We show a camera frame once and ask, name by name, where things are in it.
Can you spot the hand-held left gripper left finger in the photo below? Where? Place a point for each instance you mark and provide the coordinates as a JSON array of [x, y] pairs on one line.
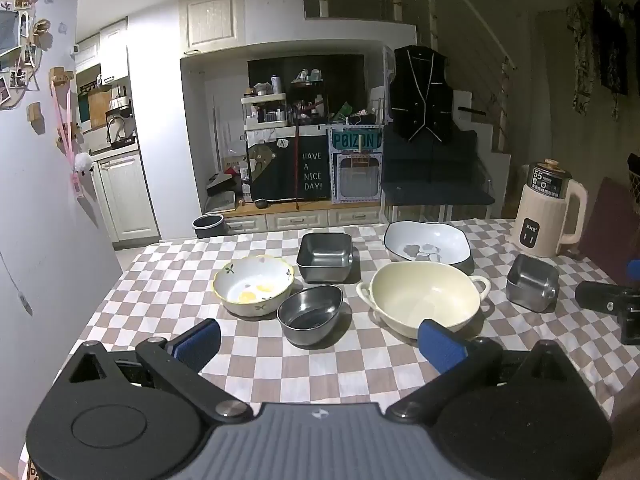
[[200, 342]]

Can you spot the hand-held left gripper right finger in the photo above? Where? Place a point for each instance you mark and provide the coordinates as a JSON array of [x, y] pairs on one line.
[[440, 345]]

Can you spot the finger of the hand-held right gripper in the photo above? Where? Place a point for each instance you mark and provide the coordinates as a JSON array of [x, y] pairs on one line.
[[635, 271], [597, 296]]

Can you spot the small steel bowl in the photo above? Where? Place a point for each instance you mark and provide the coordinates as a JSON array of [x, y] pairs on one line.
[[530, 280]]

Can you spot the lemon print ceramic bowl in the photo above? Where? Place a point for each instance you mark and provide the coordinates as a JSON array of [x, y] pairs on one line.
[[250, 280]]

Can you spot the white plate with dark rim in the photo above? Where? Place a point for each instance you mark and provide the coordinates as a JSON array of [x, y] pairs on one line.
[[425, 240]]

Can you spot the round steel bowl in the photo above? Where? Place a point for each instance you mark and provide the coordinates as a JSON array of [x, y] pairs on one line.
[[310, 310]]

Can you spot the large square steel bowl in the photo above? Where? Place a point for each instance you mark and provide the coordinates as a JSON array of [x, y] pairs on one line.
[[322, 255]]

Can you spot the maroon cushion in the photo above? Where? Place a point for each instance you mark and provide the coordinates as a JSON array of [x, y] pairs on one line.
[[610, 225]]

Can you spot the brown white checkered tablecloth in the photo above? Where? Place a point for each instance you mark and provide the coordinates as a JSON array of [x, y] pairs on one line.
[[280, 360]]

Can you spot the cream electric kettle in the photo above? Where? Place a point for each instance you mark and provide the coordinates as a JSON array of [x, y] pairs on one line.
[[542, 220]]

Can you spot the grey trash bin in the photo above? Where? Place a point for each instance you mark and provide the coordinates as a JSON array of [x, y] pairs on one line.
[[207, 225]]

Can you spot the white staircase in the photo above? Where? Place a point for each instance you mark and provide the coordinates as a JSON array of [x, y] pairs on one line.
[[492, 185]]

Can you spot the white drawer cabinet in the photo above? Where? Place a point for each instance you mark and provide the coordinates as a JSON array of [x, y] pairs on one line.
[[300, 220]]

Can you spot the white kitchen cabinet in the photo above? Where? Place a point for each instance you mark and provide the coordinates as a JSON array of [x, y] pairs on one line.
[[127, 195]]

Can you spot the blue white cardboard box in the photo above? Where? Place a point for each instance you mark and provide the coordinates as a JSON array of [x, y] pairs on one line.
[[355, 175]]

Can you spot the black chalkboard sign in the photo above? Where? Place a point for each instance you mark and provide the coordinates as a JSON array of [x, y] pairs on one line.
[[285, 170]]

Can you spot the red stick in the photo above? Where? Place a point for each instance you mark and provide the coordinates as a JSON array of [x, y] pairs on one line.
[[298, 160]]

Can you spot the dark hanging clothes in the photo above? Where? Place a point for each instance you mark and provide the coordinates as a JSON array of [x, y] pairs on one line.
[[610, 60]]

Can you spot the white shelf rack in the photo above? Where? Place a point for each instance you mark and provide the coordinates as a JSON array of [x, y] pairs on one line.
[[262, 98]]

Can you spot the black vest with white trim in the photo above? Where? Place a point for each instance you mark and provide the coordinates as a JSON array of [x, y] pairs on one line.
[[417, 92]]

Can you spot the pink ribbon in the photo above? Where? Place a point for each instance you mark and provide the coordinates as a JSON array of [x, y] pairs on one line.
[[65, 125]]

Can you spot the white wall cabinet door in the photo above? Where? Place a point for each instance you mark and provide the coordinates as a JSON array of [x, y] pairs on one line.
[[212, 20]]

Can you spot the wall photo collage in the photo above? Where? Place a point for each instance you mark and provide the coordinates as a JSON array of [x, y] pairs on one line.
[[12, 40]]

